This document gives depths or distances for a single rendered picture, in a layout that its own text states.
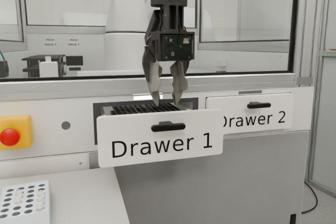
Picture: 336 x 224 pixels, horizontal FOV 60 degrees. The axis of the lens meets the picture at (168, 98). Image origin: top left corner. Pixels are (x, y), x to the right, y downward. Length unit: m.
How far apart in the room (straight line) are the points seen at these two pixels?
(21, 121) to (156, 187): 0.40
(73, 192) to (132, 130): 0.19
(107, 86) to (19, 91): 0.21
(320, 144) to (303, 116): 1.45
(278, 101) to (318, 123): 1.53
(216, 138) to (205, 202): 0.31
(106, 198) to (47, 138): 0.24
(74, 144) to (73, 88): 0.15
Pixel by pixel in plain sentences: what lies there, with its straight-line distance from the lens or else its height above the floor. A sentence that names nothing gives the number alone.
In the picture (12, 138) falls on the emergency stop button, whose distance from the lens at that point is 0.73.
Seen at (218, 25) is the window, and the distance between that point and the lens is 0.87.
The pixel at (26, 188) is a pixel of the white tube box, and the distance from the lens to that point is 0.67.
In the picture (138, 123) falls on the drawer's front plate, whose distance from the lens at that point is 0.63.
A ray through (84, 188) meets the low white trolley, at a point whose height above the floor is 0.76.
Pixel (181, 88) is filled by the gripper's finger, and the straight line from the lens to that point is 0.60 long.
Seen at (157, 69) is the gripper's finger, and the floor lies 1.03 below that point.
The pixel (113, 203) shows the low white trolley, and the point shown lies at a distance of 0.64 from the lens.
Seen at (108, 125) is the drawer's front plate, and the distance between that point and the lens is 0.62.
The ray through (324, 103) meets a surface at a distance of 2.42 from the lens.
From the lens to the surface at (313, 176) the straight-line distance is 2.61.
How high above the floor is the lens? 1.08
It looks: 10 degrees down
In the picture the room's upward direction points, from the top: straight up
